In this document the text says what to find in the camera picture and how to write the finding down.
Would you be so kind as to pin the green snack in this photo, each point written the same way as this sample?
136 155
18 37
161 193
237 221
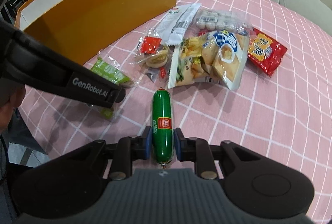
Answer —
108 68

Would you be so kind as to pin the clear pack of white balls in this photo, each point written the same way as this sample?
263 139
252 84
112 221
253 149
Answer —
222 20

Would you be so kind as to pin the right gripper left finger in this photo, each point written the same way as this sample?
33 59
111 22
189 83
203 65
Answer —
130 149

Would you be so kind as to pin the white grey snack packet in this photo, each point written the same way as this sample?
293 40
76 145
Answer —
172 28

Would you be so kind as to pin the pink checkered tablecloth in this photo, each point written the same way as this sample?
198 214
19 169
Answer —
286 117

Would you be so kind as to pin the green sausage stick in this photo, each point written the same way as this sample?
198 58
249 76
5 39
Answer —
162 123

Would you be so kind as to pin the red cracker bag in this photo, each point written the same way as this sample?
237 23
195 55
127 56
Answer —
265 52

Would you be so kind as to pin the orange cardboard box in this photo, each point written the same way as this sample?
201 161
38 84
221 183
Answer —
78 29

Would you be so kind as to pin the yellow chips bag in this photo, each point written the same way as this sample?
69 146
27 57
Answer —
217 57

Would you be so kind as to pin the clear pastry snack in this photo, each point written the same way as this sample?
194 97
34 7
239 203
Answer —
153 56

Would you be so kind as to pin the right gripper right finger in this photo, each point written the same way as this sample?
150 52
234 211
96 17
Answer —
197 151

